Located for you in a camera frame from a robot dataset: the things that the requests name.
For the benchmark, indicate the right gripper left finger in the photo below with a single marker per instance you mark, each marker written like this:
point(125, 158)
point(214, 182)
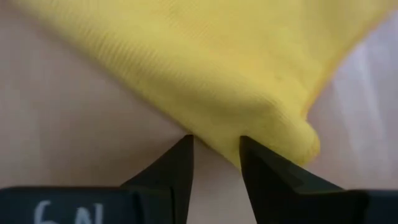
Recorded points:
point(140, 205)

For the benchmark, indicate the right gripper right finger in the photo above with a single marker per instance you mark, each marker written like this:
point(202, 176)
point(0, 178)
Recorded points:
point(295, 202)

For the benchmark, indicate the yellow microfiber towel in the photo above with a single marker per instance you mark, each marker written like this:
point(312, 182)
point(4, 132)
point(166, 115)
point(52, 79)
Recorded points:
point(217, 62)

